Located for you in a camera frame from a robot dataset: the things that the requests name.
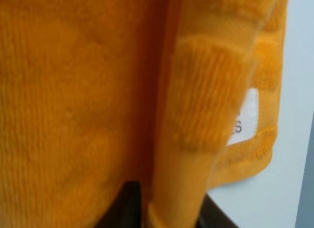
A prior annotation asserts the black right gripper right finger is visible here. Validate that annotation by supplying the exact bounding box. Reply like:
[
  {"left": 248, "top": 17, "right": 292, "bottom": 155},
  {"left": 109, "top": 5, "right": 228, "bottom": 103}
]
[{"left": 198, "top": 195, "right": 238, "bottom": 228}]

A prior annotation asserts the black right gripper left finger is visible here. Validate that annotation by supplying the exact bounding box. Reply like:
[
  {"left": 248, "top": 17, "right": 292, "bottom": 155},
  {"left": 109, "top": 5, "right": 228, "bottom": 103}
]
[{"left": 95, "top": 181, "right": 142, "bottom": 228}]

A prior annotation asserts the orange terry towel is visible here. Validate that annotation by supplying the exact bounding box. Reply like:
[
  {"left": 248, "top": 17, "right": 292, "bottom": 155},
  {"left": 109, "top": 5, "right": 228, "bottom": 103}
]
[{"left": 0, "top": 0, "right": 288, "bottom": 228}]

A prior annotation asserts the white towel label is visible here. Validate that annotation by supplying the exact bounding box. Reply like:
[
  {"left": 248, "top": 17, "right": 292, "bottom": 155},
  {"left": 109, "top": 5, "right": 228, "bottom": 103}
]
[{"left": 227, "top": 88, "right": 259, "bottom": 146}]

